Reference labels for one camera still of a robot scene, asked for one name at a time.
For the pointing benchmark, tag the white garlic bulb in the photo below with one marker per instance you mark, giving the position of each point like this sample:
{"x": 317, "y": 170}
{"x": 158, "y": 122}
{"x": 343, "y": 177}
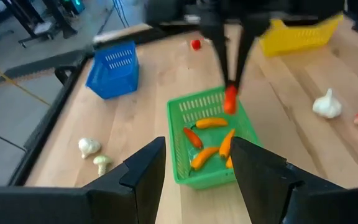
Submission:
{"x": 327, "y": 105}
{"x": 89, "y": 147}

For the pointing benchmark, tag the dark mat orange striped edge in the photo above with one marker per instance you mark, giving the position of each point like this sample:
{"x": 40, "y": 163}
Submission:
{"x": 42, "y": 65}

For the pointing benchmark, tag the blue plastic basket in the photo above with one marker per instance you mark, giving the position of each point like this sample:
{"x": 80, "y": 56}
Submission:
{"x": 113, "y": 77}

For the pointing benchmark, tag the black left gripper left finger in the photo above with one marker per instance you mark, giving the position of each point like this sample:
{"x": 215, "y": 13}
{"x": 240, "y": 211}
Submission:
{"x": 73, "y": 205}

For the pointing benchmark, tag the red chili pepper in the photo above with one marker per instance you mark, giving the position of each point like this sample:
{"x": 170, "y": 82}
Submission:
{"x": 193, "y": 137}
{"x": 230, "y": 99}

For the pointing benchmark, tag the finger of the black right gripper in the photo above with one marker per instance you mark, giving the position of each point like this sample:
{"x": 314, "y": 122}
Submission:
{"x": 224, "y": 59}
{"x": 245, "y": 59}

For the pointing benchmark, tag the yellow plastic basket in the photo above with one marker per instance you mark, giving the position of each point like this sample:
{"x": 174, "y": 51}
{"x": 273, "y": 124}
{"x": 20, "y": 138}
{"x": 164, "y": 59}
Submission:
{"x": 291, "y": 40}

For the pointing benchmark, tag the green cap mushroom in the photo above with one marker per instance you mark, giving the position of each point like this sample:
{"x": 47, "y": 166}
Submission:
{"x": 102, "y": 163}

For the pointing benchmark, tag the small red tomato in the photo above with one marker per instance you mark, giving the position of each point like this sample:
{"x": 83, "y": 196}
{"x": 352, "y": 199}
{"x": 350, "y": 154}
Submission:
{"x": 195, "y": 44}

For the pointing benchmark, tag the yellow orange chili pepper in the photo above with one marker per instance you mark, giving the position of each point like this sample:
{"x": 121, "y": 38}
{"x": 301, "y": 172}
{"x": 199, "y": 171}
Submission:
{"x": 211, "y": 123}

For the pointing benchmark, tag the computer with green lights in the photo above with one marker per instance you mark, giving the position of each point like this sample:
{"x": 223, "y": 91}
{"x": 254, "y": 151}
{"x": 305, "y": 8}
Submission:
{"x": 76, "y": 4}

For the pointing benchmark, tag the black standing desk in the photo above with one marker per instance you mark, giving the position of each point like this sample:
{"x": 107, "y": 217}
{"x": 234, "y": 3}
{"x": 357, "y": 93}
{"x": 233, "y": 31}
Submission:
{"x": 57, "y": 18}

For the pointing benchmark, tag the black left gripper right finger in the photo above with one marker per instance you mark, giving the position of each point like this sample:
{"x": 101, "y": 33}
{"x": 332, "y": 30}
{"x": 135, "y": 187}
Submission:
{"x": 291, "y": 199}

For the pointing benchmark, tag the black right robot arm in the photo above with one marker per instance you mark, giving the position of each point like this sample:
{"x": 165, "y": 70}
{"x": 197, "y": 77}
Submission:
{"x": 172, "y": 12}

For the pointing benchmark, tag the green plastic basket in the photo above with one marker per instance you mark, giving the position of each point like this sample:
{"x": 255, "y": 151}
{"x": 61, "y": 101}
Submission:
{"x": 211, "y": 138}

